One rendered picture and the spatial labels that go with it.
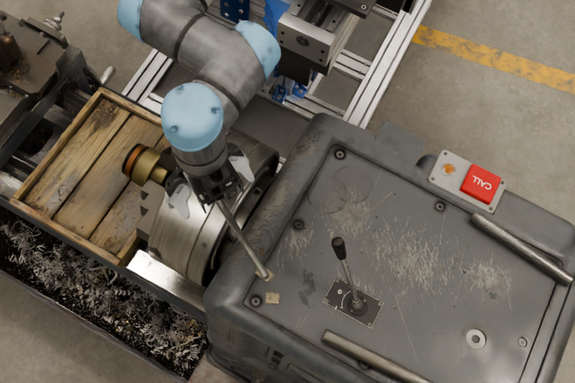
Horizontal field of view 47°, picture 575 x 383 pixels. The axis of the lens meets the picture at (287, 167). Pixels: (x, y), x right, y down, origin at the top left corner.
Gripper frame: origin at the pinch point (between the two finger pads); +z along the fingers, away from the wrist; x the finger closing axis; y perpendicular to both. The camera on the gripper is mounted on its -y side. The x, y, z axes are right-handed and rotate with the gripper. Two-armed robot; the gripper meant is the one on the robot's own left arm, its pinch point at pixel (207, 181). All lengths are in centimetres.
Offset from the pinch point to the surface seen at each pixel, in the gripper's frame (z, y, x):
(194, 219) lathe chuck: 8.6, 2.3, -4.8
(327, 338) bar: 1.5, 32.8, 3.8
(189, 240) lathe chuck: 11.0, 4.7, -7.5
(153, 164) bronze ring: 18.0, -14.5, -6.2
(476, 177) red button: 6.3, 22.7, 43.3
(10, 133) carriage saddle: 38, -46, -31
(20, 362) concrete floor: 125, -16, -76
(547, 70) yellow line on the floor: 146, -15, 162
